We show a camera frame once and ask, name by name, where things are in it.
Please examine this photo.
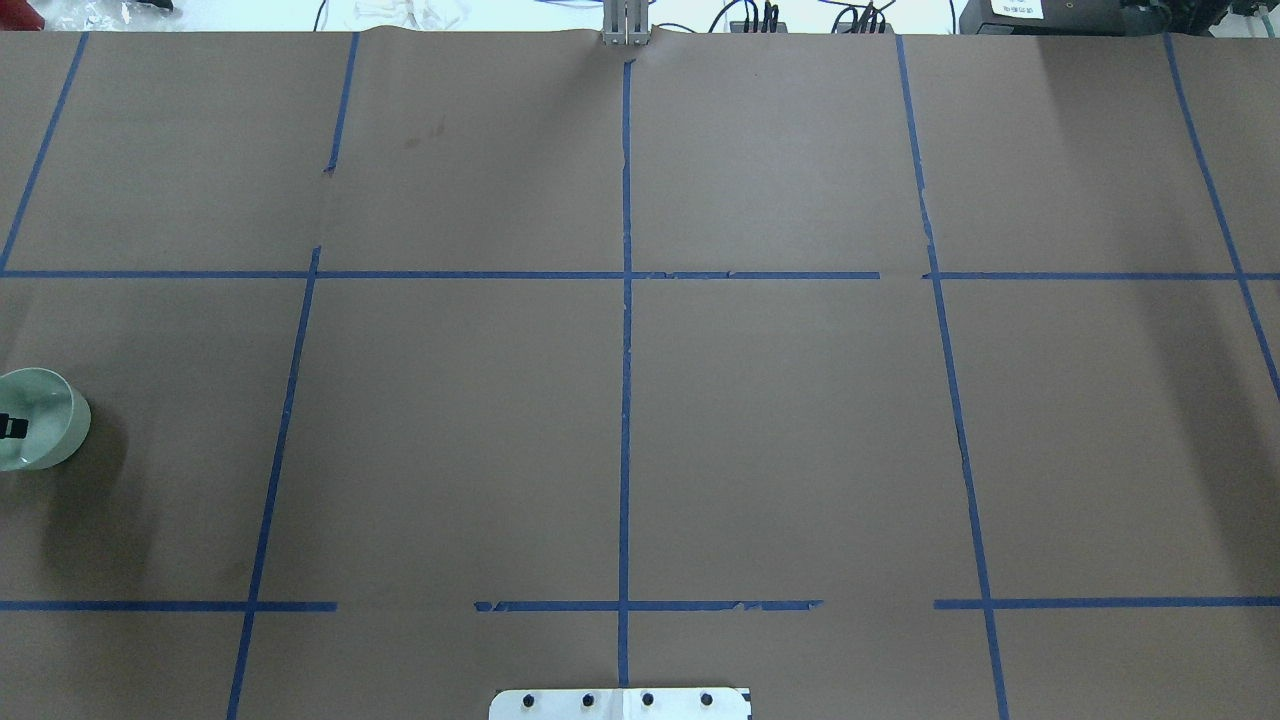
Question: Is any red object at corner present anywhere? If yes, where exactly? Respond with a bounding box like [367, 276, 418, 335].
[0, 0, 46, 32]

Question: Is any light green cup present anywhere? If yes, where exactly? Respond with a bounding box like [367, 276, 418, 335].
[1, 366, 92, 471]

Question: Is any black cable hub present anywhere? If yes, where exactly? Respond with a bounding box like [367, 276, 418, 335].
[714, 1, 788, 35]

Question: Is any grey metal bracket post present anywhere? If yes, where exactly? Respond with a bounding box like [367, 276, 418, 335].
[600, 0, 652, 46]

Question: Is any white cable bundle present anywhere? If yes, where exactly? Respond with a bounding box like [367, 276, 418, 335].
[352, 0, 471, 31]

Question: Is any white metal mounting plate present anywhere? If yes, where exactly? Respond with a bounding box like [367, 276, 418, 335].
[488, 687, 753, 719]

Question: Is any crumpled clear plastic bag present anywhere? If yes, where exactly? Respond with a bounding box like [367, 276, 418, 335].
[29, 1, 179, 32]

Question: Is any black device with label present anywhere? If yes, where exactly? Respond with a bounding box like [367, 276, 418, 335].
[957, 1, 1236, 37]

